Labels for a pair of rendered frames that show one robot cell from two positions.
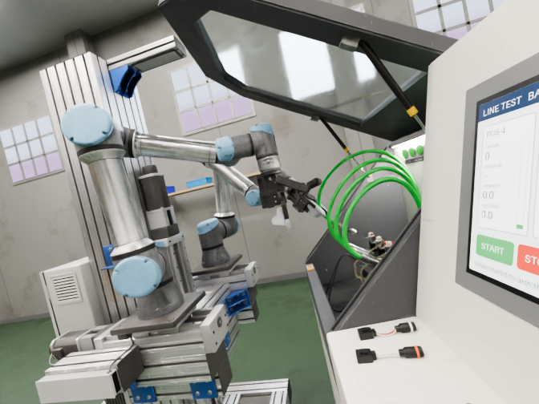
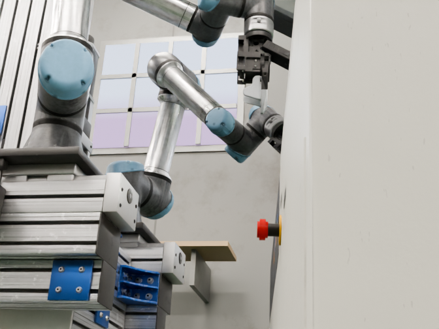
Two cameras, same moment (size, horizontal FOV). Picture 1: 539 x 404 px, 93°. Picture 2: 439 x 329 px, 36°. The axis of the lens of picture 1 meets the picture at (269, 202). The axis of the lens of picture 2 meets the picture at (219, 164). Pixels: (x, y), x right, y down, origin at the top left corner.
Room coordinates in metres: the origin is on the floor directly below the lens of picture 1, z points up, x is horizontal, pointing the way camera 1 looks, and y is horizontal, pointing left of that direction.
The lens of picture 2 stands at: (-0.55, 0.05, 0.45)
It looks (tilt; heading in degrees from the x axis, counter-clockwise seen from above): 24 degrees up; 0
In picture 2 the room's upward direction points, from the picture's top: 3 degrees clockwise
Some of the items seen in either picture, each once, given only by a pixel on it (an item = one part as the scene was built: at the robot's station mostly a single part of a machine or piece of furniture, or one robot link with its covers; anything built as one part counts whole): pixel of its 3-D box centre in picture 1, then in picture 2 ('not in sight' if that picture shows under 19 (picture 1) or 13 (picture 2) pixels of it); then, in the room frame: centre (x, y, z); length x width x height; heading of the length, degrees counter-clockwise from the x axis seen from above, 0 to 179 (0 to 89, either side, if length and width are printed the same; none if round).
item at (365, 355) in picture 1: (388, 353); not in sight; (0.48, -0.16, 0.99); 0.12 x 0.02 x 0.02; 77
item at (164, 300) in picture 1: (158, 294); (54, 148); (0.87, 0.44, 1.09); 0.15 x 0.15 x 0.10
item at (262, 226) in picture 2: not in sight; (268, 230); (0.52, -0.04, 0.80); 0.05 x 0.04 x 0.05; 176
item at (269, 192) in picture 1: (272, 189); (255, 59); (0.85, -0.02, 1.35); 0.09 x 0.08 x 0.12; 87
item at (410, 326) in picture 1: (386, 329); not in sight; (0.56, -0.19, 0.99); 0.12 x 0.02 x 0.02; 83
